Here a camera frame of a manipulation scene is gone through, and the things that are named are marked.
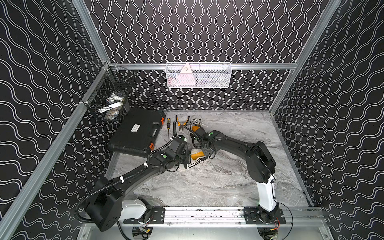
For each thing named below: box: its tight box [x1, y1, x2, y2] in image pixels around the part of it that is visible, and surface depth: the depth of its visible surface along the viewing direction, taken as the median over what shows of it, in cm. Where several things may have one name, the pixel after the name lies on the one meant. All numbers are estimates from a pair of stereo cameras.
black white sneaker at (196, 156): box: [187, 148, 210, 169], surface depth 89 cm
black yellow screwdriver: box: [166, 117, 171, 140], surface depth 115 cm
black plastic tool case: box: [108, 108, 166, 157], surface depth 102 cm
